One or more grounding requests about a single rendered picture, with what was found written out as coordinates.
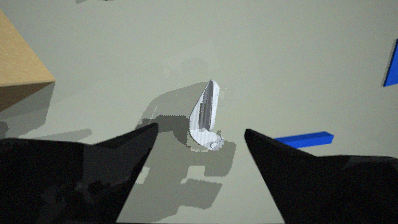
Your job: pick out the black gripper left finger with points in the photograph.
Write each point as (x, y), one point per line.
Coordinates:
(105, 172)

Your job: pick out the blue flat rectangular plate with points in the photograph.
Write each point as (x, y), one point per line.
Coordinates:
(392, 75)

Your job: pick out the blue flat bar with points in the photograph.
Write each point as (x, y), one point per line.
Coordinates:
(307, 140)

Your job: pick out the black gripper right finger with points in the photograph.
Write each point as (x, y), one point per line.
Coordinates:
(301, 183)

